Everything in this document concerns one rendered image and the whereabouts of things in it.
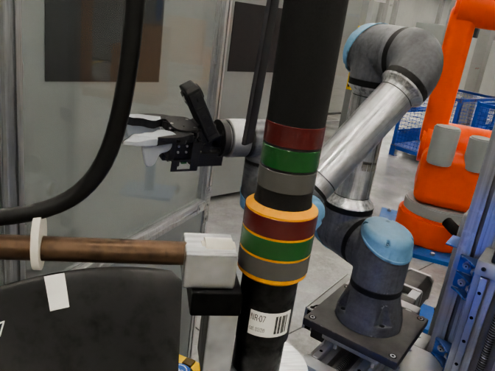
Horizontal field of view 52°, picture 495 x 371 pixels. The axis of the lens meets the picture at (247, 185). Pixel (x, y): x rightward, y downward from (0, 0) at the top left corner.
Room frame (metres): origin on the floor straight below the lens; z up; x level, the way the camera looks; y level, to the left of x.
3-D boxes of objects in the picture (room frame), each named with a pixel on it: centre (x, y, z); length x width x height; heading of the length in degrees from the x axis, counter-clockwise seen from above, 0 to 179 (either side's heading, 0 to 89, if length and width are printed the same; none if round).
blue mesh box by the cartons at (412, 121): (7.19, -2.68, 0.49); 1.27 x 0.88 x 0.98; 135
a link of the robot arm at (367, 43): (1.14, -0.25, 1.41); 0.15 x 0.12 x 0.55; 31
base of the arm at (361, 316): (1.02, -0.32, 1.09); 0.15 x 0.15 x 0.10
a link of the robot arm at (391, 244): (1.03, -0.32, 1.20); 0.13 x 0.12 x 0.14; 31
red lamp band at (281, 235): (0.28, -0.02, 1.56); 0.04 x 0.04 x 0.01
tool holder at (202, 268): (0.28, -0.01, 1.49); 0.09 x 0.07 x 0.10; 103
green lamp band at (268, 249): (0.28, -0.02, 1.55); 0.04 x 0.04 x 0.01
